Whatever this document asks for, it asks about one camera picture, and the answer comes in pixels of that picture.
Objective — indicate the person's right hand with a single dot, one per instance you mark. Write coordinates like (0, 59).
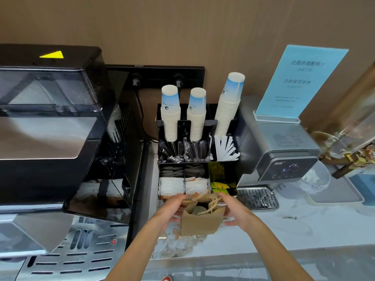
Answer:
(238, 212)

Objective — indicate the person's left hand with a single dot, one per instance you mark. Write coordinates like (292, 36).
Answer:
(168, 212)

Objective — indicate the person's left thumb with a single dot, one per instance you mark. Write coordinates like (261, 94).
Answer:
(176, 219)

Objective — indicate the person's right thumb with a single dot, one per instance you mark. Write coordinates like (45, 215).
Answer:
(230, 223)

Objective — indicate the brown paper carrier bag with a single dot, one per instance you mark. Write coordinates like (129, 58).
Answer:
(200, 223)

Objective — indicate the person's left forearm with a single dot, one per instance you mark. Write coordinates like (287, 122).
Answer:
(137, 251)

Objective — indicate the person's right forearm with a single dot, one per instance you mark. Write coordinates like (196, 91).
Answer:
(272, 248)

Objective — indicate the paper cup in bag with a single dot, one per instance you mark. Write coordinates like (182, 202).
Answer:
(199, 210)

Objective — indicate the row of white sugar packets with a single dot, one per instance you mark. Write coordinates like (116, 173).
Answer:
(181, 187)

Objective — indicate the grey dispenser drip tray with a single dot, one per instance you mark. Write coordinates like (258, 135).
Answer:
(257, 198)

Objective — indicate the pile of yellow tea packets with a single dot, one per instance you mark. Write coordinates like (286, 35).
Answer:
(220, 186)

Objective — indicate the row of brown sugar packets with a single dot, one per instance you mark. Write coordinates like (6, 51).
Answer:
(181, 171)

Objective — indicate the black condiment organizer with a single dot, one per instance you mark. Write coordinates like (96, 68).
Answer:
(225, 172)

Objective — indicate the yellow packet box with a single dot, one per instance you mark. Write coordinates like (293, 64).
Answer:
(216, 171)

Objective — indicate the red shoe tip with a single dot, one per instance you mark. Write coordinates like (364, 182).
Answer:
(166, 278)

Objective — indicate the bundle of black wrapped stirrers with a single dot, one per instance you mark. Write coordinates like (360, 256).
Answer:
(187, 150)

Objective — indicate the bundle of white wrapped straws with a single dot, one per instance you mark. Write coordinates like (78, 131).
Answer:
(225, 149)

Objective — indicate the grey water dispenser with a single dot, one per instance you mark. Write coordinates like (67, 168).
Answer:
(278, 146)

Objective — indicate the clear plastic container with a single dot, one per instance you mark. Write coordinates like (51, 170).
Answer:
(315, 178)

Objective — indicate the stack of white paper cups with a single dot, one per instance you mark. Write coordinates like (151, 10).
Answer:
(170, 114)
(196, 117)

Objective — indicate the stainless steel drip tray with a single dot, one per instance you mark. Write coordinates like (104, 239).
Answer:
(73, 254)

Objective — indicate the stack of cups in machine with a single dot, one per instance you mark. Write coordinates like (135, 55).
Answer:
(114, 125)

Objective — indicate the tall stack of paper cups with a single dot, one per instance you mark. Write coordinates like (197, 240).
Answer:
(228, 108)

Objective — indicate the grey plastic tray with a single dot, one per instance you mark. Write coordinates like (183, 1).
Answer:
(342, 191)

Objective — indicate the black power plug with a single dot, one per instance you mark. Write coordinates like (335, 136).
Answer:
(136, 80)
(178, 80)

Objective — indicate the blue box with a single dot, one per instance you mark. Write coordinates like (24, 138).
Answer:
(364, 187)

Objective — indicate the black coffee machine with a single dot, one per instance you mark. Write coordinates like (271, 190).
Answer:
(58, 128)

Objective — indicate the gold juice dispenser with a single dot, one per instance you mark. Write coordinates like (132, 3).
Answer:
(348, 128)

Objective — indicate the blue sign in acrylic stand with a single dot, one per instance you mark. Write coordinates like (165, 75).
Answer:
(301, 84)

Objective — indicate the black wall socket rail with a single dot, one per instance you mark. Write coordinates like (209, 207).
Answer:
(158, 73)

